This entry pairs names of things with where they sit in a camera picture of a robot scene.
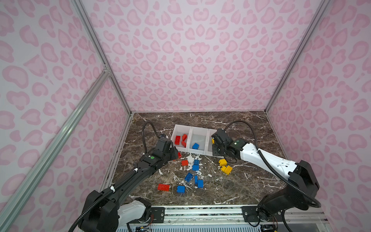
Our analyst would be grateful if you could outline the long red lego brick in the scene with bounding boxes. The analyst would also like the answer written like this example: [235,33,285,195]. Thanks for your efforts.
[175,136,181,145]

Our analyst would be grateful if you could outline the blue lego brick diagonal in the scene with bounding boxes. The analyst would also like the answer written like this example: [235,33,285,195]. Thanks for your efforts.
[185,173,193,182]

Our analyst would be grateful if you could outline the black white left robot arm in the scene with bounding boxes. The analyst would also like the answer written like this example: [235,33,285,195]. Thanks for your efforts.
[69,137,178,232]

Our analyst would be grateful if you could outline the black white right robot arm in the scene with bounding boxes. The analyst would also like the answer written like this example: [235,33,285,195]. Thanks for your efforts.
[212,136,321,222]

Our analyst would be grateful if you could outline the white right bin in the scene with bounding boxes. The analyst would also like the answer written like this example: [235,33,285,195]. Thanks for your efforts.
[205,129,221,158]

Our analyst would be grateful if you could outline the white bin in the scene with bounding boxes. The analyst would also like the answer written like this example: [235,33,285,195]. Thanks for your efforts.
[171,124,192,153]
[189,127,209,155]
[205,129,221,158]

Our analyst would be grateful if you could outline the white left bin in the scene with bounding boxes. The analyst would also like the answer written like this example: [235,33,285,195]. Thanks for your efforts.
[171,124,192,153]

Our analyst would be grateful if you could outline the yellow lego brick pair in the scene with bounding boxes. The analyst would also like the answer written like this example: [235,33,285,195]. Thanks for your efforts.
[221,165,233,175]

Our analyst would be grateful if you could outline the white middle bin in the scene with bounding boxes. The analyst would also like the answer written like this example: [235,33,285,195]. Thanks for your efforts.
[189,127,209,155]

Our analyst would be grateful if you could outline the red lego brick front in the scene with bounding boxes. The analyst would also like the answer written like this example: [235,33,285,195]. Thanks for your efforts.
[157,184,170,192]

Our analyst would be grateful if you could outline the blue lego brick front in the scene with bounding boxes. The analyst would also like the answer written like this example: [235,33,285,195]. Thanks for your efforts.
[176,186,185,194]

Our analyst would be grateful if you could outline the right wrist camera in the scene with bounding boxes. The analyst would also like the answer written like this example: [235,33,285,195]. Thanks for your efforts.
[211,129,232,146]

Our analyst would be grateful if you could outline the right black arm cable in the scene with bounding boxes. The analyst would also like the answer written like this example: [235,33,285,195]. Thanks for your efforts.
[224,120,260,151]

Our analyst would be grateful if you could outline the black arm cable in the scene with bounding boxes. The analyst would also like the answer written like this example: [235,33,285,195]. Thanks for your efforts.
[141,121,160,154]
[224,120,260,151]

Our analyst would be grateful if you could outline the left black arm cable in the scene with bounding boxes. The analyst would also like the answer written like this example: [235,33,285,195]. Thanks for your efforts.
[141,121,160,154]

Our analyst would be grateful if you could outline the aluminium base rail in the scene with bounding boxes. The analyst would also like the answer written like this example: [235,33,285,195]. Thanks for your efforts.
[115,203,334,232]

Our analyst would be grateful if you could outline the diagonal aluminium frame bar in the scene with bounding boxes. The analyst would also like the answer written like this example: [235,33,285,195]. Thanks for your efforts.
[1,70,111,232]

